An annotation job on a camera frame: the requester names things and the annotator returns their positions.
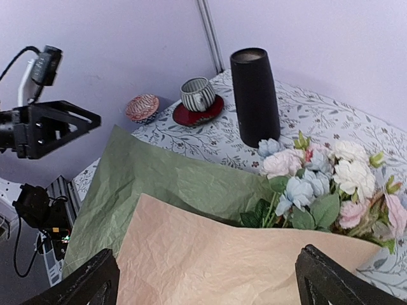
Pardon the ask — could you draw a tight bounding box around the peach paper flower bouquet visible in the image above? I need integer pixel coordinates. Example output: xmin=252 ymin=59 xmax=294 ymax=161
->
xmin=240 ymin=134 xmax=406 ymax=252

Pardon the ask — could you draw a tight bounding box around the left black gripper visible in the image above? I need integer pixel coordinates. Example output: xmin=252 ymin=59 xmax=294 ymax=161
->
xmin=1 ymin=100 xmax=101 ymax=159

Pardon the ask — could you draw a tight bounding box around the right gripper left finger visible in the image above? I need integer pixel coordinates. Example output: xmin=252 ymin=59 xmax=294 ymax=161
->
xmin=22 ymin=248 xmax=120 ymax=305

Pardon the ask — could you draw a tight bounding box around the black cylindrical vase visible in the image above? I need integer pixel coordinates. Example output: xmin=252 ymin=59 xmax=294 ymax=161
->
xmin=230 ymin=48 xmax=280 ymax=148

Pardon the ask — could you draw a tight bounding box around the green and peach wrapping paper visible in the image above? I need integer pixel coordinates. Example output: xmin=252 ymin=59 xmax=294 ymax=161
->
xmin=63 ymin=127 xmax=379 ymax=304

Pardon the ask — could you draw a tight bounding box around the aluminium front rail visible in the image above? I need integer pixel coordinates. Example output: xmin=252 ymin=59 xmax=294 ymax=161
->
xmin=37 ymin=176 xmax=81 ymax=286

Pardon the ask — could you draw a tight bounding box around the left aluminium frame post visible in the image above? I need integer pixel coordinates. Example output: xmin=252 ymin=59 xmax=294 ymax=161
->
xmin=196 ymin=0 xmax=225 ymax=74

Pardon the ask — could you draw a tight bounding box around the red round coaster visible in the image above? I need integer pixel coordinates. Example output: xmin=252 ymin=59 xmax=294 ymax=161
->
xmin=172 ymin=95 xmax=224 ymax=127

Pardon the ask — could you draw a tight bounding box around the pink patterned ball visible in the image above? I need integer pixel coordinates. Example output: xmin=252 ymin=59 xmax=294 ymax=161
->
xmin=125 ymin=94 xmax=160 ymax=124

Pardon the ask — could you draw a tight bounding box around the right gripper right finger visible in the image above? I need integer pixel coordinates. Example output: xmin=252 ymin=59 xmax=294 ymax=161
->
xmin=295 ymin=244 xmax=405 ymax=305

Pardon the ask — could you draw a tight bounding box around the striped black white cup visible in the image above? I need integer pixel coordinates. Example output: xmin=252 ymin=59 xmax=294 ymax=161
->
xmin=180 ymin=77 xmax=216 ymax=112

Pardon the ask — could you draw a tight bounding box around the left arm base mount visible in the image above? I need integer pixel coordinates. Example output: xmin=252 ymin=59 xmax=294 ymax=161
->
xmin=12 ymin=184 xmax=72 ymax=261

